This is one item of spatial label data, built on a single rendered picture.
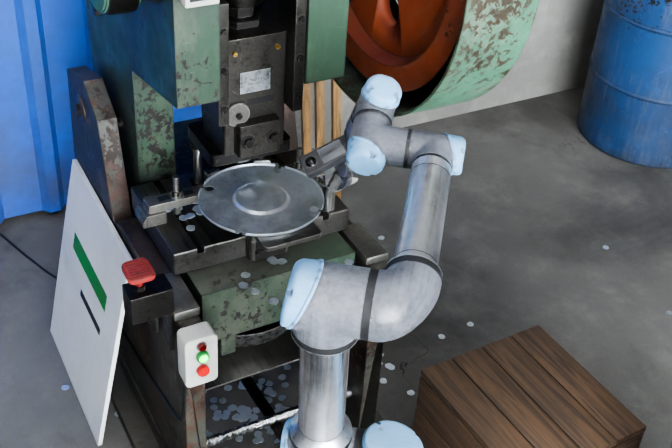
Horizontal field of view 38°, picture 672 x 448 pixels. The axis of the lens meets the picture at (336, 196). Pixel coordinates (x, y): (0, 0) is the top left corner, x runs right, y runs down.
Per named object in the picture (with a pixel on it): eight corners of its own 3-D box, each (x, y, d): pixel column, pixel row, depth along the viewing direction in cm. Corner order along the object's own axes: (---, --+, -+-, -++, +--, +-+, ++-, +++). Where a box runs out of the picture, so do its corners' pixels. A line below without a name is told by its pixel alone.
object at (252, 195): (303, 247, 209) (303, 245, 209) (178, 222, 214) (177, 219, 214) (337, 178, 232) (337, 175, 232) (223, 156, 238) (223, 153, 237)
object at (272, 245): (320, 278, 221) (323, 231, 214) (264, 295, 215) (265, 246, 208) (273, 220, 239) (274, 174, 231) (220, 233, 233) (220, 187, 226)
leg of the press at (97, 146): (213, 513, 245) (206, 224, 194) (169, 530, 240) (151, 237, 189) (103, 297, 310) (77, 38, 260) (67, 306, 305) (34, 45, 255)
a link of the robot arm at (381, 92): (361, 97, 183) (369, 65, 188) (345, 131, 191) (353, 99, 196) (401, 110, 183) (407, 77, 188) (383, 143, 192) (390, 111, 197)
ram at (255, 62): (292, 152, 220) (297, 32, 204) (231, 166, 214) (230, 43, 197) (260, 117, 232) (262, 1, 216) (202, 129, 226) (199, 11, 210)
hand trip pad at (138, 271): (159, 301, 206) (157, 273, 202) (131, 309, 204) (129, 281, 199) (148, 282, 211) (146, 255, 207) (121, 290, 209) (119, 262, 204)
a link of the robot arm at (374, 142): (403, 158, 177) (411, 113, 184) (342, 149, 178) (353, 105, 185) (401, 184, 184) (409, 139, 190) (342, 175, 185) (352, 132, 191)
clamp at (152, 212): (211, 212, 231) (210, 175, 225) (143, 229, 224) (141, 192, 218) (202, 199, 235) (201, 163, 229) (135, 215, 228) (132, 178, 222)
